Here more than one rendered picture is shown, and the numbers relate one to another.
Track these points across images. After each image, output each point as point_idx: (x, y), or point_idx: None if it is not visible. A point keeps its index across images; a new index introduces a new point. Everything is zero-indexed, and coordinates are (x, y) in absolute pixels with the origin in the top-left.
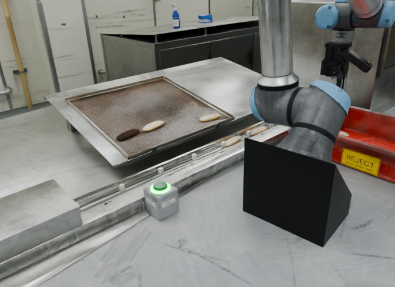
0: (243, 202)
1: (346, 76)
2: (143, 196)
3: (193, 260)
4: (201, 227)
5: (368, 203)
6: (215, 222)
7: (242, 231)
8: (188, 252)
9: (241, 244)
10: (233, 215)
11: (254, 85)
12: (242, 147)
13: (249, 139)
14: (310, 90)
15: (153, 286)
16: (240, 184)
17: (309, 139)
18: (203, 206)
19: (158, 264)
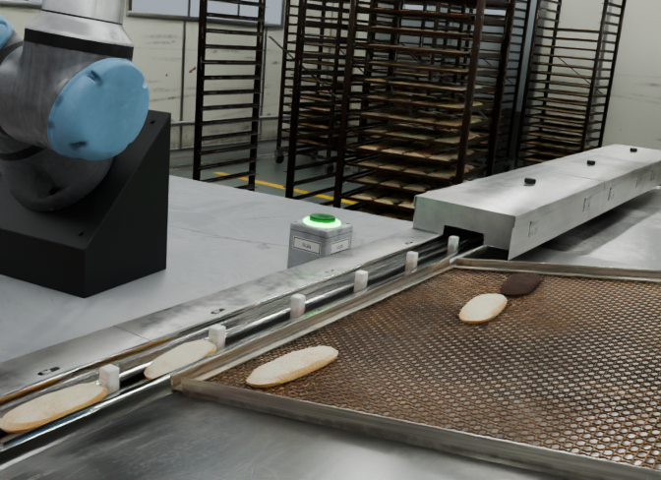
0: (166, 249)
1: None
2: (355, 247)
3: (240, 236)
4: (239, 256)
5: None
6: (216, 259)
7: (169, 252)
8: (249, 240)
9: (173, 243)
10: (185, 265)
11: (134, 65)
12: (150, 321)
13: (162, 112)
14: (21, 37)
15: (280, 226)
16: (164, 300)
17: None
18: (243, 274)
19: (284, 235)
